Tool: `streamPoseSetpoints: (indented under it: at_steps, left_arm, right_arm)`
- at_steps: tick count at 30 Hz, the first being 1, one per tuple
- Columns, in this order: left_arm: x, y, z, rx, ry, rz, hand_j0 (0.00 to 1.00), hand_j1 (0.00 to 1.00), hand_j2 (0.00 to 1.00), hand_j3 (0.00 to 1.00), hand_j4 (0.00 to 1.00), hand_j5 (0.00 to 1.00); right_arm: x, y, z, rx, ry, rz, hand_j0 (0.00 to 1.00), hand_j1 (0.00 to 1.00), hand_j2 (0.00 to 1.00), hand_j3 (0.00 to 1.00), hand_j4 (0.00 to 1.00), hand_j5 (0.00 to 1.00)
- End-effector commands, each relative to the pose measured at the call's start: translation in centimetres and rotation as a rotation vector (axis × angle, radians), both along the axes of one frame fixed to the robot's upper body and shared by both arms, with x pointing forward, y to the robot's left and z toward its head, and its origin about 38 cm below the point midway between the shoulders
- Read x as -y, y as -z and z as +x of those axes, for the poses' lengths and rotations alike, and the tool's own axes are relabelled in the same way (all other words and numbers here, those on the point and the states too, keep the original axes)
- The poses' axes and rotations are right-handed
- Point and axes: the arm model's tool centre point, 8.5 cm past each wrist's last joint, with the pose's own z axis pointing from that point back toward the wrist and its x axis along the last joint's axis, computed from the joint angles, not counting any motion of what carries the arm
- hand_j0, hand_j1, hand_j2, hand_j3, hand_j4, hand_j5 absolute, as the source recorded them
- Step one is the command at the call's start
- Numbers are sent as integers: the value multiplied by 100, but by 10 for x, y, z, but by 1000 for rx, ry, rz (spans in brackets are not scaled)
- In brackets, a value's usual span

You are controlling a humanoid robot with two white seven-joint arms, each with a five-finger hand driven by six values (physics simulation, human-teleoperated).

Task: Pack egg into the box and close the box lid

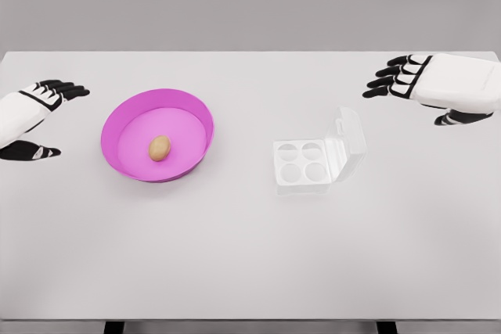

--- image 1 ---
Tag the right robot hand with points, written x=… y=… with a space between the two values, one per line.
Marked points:
x=454 y=83

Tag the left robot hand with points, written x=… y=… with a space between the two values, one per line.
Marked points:
x=23 y=109

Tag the brown egg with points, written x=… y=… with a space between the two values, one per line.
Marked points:
x=159 y=148

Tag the clear plastic egg box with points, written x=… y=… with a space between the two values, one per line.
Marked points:
x=309 y=158

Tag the pink round plate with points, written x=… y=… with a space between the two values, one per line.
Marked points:
x=156 y=136

